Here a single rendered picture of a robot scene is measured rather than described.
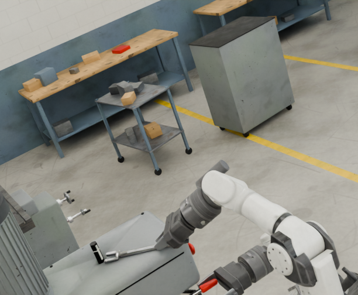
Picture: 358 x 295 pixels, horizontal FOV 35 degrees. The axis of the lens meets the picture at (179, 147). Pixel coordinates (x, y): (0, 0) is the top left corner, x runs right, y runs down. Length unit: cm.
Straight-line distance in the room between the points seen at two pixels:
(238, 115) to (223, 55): 68
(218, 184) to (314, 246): 28
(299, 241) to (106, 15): 736
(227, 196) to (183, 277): 34
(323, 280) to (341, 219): 344
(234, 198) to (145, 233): 38
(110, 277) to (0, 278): 29
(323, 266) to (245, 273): 41
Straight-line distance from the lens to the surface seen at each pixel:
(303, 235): 130
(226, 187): 138
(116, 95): 643
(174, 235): 149
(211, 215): 145
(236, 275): 165
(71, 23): 828
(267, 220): 132
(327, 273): 129
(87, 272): 161
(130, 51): 782
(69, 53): 829
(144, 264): 155
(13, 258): 145
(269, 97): 642
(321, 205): 493
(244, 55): 611
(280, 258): 128
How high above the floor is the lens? 275
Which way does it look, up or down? 25 degrees down
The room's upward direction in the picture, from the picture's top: 19 degrees counter-clockwise
